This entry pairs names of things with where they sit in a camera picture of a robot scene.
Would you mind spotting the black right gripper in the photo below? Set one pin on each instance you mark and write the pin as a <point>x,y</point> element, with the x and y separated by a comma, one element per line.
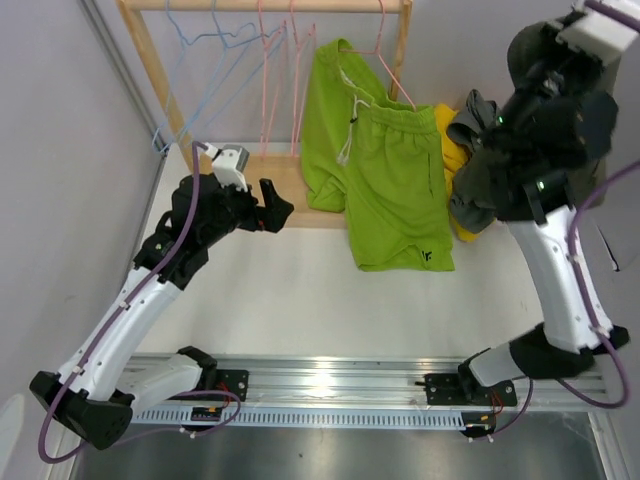
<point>589,65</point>

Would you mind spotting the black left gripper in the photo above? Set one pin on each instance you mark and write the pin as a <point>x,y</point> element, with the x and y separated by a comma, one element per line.
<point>269,218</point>

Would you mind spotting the pink wire hanger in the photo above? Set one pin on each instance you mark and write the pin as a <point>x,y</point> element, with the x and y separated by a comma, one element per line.
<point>403,9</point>
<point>299,93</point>
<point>271,44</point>

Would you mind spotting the lime green shorts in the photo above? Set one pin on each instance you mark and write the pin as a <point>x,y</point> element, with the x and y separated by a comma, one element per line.
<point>377,162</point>

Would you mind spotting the yellow shorts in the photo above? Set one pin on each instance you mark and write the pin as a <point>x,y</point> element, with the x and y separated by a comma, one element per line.
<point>454,158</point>

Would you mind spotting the light blue wire hanger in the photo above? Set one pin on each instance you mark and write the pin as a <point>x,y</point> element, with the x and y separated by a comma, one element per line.
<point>164,136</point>
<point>241,40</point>

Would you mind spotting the grey shorts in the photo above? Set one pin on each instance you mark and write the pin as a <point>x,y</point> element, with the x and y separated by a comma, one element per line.
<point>470,204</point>

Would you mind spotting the dark olive shorts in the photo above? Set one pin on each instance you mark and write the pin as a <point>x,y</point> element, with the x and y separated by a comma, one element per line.
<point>538,163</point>

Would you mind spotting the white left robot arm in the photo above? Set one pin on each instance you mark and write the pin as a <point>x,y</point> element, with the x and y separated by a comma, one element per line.
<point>87,394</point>

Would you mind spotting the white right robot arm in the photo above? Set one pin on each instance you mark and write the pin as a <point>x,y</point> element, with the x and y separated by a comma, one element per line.
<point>574,331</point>

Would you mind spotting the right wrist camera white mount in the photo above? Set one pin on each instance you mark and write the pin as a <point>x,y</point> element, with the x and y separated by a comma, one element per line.
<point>603,30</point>

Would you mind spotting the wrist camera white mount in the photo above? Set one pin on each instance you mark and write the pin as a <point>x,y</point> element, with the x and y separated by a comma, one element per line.
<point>228,164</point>
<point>603,30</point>

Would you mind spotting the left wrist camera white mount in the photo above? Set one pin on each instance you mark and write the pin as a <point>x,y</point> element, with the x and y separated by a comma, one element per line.
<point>228,164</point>

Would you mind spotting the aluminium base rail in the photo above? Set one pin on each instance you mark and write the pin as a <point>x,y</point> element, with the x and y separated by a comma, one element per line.
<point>366,383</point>

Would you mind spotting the slotted cable duct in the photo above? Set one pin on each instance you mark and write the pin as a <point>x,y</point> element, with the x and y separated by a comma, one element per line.
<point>411,419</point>

